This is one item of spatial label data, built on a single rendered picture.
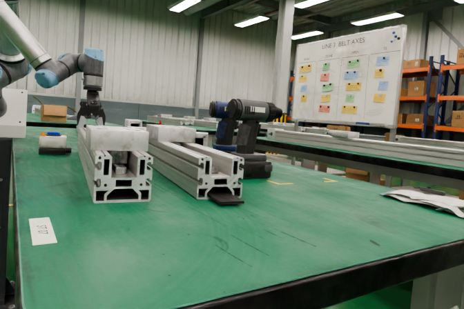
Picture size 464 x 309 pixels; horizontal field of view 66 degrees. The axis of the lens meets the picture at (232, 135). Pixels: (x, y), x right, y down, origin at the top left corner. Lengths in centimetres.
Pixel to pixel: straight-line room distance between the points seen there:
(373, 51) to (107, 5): 1032
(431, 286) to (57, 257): 68
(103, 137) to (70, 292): 40
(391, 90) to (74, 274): 360
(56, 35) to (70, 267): 1225
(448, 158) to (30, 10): 1185
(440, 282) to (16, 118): 172
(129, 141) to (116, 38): 1220
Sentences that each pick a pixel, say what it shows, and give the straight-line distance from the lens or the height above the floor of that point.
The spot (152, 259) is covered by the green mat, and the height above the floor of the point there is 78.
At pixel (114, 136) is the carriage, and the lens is 73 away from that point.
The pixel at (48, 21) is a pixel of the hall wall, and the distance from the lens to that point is 1264.
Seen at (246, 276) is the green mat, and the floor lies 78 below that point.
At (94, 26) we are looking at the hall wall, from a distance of 1281.
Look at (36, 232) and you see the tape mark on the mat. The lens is 54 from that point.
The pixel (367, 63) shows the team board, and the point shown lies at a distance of 404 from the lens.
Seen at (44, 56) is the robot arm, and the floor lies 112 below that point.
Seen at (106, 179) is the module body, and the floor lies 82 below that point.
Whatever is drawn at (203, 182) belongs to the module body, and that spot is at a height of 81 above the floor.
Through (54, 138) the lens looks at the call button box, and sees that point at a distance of 129.
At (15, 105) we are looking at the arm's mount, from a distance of 197.
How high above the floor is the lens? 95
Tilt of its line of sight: 3 degrees down
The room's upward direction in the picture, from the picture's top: 4 degrees clockwise
